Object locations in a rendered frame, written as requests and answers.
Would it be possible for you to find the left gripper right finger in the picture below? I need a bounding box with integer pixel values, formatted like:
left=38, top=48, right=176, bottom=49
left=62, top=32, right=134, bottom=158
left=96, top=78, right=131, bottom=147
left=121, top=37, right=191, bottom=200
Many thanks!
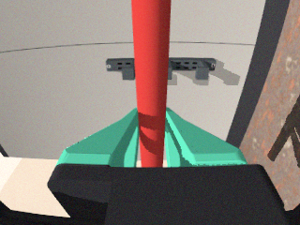
left=165, top=107, right=248, bottom=167

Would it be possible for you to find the red metal bar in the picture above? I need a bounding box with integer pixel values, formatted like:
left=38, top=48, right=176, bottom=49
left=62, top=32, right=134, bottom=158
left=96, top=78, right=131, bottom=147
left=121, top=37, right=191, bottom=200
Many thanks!
left=131, top=0, right=172, bottom=167

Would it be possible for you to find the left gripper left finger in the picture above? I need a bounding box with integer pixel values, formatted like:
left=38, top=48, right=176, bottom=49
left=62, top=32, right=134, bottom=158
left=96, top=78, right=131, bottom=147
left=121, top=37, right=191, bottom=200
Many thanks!
left=56, top=108, right=140, bottom=167

